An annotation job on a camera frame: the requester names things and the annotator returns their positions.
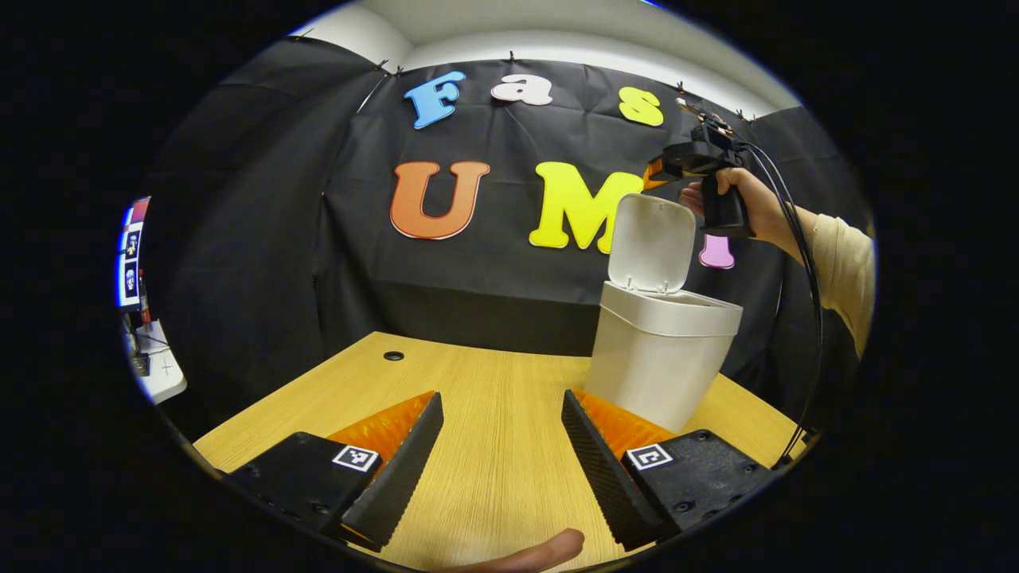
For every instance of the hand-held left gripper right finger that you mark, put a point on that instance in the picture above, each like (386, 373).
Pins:
(607, 468)

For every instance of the white side table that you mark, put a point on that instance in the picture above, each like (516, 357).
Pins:
(163, 374)

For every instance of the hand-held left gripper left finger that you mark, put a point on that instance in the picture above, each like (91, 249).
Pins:
(402, 468)

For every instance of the black backdrop cloth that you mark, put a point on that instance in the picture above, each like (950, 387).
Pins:
(478, 278)

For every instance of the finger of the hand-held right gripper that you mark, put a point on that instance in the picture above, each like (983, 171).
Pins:
(653, 173)

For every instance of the computer monitor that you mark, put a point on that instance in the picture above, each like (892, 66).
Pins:
(131, 255)

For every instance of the white desktop garbage bin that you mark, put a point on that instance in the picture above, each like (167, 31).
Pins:
(661, 366)

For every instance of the wooden desktop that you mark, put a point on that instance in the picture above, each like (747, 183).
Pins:
(493, 414)

